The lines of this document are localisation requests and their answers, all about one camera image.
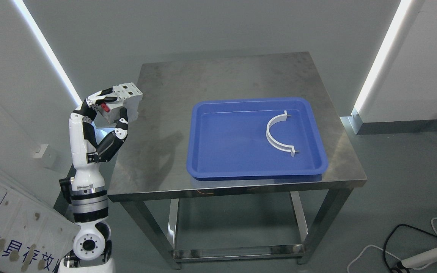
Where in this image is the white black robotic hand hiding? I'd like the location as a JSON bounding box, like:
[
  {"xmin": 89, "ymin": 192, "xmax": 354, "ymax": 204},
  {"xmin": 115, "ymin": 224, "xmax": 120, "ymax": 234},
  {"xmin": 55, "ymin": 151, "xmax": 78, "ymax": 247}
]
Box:
[{"xmin": 68, "ymin": 88, "xmax": 128, "ymax": 191}]

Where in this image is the white circuit breaker red switch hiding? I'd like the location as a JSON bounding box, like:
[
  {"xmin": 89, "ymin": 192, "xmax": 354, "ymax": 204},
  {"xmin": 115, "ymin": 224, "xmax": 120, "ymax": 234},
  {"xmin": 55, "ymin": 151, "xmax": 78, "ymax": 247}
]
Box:
[{"xmin": 97, "ymin": 82, "xmax": 143, "ymax": 124}]

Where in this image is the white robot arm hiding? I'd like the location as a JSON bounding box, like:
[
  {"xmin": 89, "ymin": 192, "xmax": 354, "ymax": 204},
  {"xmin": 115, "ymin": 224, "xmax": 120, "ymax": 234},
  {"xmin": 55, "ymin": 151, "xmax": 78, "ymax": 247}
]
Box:
[{"xmin": 54, "ymin": 177, "xmax": 116, "ymax": 273}]

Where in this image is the white sign board blue text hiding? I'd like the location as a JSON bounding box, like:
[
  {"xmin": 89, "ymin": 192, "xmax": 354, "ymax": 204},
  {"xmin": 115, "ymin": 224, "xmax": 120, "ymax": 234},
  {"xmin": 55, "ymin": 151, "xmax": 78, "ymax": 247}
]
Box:
[{"xmin": 0, "ymin": 171, "xmax": 79, "ymax": 273}]

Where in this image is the stainless steel table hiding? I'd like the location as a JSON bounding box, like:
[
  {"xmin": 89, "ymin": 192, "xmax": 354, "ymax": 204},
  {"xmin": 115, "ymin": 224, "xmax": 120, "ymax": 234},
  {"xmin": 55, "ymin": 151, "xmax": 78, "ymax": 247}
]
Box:
[{"xmin": 109, "ymin": 52, "xmax": 367, "ymax": 270}]

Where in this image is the blue plastic tray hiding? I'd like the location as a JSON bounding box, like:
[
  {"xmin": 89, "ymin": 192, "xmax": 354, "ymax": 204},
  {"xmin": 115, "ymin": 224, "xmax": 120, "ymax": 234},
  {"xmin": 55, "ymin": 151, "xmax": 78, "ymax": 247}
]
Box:
[{"xmin": 187, "ymin": 97, "xmax": 329, "ymax": 181}]

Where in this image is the white curved plastic clamp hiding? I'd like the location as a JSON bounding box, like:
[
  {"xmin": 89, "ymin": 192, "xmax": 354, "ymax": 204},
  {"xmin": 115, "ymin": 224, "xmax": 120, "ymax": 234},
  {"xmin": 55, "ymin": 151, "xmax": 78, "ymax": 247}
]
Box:
[{"xmin": 265, "ymin": 110, "xmax": 300, "ymax": 157}]

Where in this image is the white tube on floor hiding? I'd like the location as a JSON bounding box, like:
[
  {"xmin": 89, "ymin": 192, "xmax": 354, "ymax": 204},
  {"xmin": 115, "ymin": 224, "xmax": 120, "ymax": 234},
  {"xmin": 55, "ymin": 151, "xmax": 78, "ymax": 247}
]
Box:
[{"xmin": 398, "ymin": 247, "xmax": 437, "ymax": 269}]

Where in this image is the left wall light strip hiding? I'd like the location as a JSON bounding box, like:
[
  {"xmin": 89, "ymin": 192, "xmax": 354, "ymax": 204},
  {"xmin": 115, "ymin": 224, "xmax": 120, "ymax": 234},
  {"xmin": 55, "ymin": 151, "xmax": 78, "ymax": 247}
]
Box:
[{"xmin": 11, "ymin": 0, "xmax": 82, "ymax": 106}]

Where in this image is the wall light strip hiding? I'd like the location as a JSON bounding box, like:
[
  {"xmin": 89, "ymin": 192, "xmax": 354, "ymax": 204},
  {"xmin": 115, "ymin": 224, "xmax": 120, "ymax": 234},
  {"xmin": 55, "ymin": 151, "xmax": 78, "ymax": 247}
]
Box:
[
  {"xmin": 351, "ymin": 0, "xmax": 417, "ymax": 116},
  {"xmin": 11, "ymin": 0, "xmax": 82, "ymax": 106}
]

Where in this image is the right wall light strip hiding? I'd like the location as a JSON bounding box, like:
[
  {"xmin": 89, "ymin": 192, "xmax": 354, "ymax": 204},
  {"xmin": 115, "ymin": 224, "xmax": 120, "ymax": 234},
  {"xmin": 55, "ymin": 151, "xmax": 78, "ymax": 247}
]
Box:
[{"xmin": 351, "ymin": 0, "xmax": 417, "ymax": 116}]

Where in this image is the black floor cable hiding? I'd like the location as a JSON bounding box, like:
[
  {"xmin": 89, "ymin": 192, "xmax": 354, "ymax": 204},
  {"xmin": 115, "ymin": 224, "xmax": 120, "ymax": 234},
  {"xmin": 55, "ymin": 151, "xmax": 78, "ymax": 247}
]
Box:
[{"xmin": 382, "ymin": 224, "xmax": 437, "ymax": 273}]

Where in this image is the white floor cable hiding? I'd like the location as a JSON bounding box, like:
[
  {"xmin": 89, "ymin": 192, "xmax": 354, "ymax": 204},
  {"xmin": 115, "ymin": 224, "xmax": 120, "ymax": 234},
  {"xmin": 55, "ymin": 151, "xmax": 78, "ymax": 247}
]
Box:
[{"xmin": 347, "ymin": 218, "xmax": 437, "ymax": 273}]

